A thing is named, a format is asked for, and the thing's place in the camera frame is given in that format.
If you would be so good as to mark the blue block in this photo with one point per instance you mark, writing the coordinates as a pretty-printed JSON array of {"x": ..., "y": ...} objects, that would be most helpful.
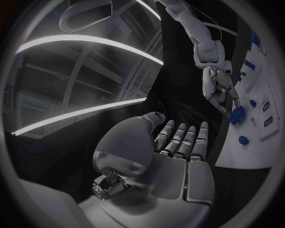
[{"x": 255, "y": 38}]

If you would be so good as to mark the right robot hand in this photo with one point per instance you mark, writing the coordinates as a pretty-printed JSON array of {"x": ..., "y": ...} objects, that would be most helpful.
[{"x": 210, "y": 85}]

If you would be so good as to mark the blue short cylinder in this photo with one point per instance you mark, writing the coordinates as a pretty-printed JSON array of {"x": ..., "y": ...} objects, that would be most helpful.
[{"x": 243, "y": 140}]

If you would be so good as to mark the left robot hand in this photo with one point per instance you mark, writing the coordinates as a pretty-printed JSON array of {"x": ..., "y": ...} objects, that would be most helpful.
[{"x": 164, "y": 178}]

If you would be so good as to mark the blue plug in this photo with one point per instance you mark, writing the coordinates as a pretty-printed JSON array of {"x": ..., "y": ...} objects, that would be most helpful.
[{"x": 252, "y": 103}]

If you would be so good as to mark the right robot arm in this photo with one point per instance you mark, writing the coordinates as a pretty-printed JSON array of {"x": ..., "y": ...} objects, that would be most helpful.
[{"x": 198, "y": 30}]

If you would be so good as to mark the blue long cylinder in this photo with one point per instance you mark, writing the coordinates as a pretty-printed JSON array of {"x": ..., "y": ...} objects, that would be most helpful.
[{"x": 249, "y": 64}]

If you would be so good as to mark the white task board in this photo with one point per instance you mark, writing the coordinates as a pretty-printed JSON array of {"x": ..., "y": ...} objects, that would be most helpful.
[{"x": 249, "y": 153}]

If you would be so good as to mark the blue gear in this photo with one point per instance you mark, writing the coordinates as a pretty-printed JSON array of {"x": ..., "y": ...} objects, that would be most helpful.
[{"x": 236, "y": 114}]

